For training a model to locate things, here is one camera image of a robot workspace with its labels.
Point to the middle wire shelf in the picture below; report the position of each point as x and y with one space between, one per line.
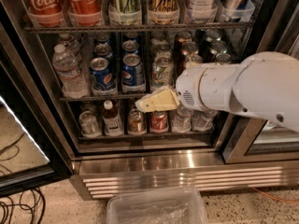
105 97

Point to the steel fridge vent grille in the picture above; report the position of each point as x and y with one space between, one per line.
101 181

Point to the Red Bull can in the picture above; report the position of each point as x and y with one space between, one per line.
233 9

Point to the wire shelf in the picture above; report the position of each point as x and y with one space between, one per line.
105 97
138 28

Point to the green soda can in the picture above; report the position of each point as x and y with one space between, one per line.
223 58
216 47

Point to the white 7up can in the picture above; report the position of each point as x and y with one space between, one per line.
162 71

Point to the front gold soda can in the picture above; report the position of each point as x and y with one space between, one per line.
192 60

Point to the bottom shelf silver can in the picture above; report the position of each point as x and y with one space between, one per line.
89 125

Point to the open glass fridge door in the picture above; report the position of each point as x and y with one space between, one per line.
35 153

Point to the bottom shelf red can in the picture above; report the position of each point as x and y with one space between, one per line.
158 122

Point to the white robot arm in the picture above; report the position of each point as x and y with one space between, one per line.
264 86

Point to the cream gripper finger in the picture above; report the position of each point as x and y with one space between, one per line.
162 99

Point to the right Coca-Cola can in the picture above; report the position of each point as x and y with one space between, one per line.
85 12

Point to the bottom shelf brown can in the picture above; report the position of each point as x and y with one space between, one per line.
136 123

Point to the front left Pepsi can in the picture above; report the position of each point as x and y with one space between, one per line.
102 74

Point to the rear water bottle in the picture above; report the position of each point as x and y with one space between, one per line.
71 43

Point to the coca-cola can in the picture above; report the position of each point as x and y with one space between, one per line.
85 12
46 13

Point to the front clear water bottle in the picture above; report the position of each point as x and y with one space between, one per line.
67 68

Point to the tall green striped can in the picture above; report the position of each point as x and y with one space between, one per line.
125 12

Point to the clear plastic bin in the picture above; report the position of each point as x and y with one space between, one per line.
176 205

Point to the bottom right water bottle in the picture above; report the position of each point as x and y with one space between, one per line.
202 121

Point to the front green soda can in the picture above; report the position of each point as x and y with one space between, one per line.
223 58

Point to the left Coca-Cola can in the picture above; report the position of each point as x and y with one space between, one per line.
46 13

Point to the bottom shelf juice bottle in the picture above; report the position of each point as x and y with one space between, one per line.
112 119

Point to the front right Pepsi can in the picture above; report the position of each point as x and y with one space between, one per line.
132 70

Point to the gold soda can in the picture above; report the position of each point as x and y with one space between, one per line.
188 48
192 60

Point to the bottom left water bottle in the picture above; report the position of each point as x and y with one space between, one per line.
181 121

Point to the tall gold striped can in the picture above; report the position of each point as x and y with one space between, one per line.
163 12

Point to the pepsi can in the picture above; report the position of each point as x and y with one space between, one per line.
103 51
130 47
102 74
132 70

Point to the tall white can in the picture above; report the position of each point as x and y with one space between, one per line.
200 11

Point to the upper wire shelf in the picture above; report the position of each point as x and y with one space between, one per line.
138 28

